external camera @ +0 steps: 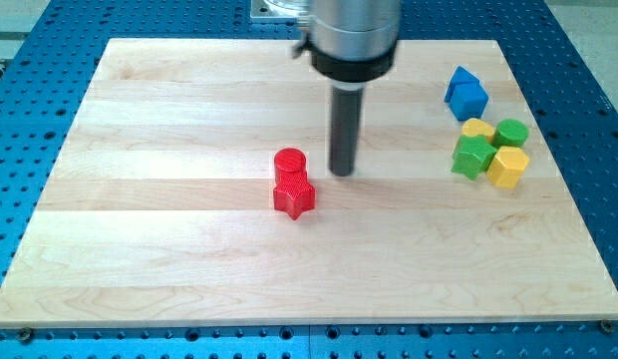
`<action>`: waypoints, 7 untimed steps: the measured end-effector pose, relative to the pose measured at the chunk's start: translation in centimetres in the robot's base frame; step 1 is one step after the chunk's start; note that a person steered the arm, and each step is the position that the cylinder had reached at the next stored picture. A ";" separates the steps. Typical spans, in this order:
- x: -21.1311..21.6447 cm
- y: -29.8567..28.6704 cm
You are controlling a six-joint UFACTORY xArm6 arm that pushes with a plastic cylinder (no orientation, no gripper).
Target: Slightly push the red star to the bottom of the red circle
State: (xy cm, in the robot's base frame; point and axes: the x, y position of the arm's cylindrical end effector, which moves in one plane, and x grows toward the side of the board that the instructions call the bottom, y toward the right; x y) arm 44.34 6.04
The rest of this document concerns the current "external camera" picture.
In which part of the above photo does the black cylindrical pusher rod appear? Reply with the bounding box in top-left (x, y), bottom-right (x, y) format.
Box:
top-left (329, 81), bottom-right (365, 177)

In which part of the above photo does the red star block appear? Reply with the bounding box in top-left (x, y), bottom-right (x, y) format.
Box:
top-left (273, 172), bottom-right (316, 220)

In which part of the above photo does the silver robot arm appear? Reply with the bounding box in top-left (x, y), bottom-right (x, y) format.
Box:
top-left (292, 0), bottom-right (402, 177)

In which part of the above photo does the green star block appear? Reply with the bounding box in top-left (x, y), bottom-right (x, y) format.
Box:
top-left (452, 135), bottom-right (497, 180)

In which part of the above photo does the red cylinder block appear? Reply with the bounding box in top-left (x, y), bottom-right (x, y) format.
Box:
top-left (274, 148), bottom-right (307, 184)

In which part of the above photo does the blue triangle block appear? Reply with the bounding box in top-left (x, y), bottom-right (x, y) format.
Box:
top-left (444, 66), bottom-right (480, 103)

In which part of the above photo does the blue cube block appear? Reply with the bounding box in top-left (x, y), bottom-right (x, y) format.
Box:
top-left (449, 83), bottom-right (489, 122)

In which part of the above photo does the yellow heart block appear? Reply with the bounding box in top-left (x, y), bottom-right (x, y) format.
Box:
top-left (461, 118), bottom-right (495, 144)

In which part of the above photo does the green cylinder block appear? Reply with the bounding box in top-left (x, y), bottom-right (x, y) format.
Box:
top-left (491, 119), bottom-right (529, 148)

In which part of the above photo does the wooden board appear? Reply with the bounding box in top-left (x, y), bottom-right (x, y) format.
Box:
top-left (0, 38), bottom-right (618, 328)

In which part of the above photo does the yellow hexagon block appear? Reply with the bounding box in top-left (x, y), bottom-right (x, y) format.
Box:
top-left (486, 146), bottom-right (530, 188)

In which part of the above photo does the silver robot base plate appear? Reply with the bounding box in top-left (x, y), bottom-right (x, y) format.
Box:
top-left (250, 0), bottom-right (309, 23)

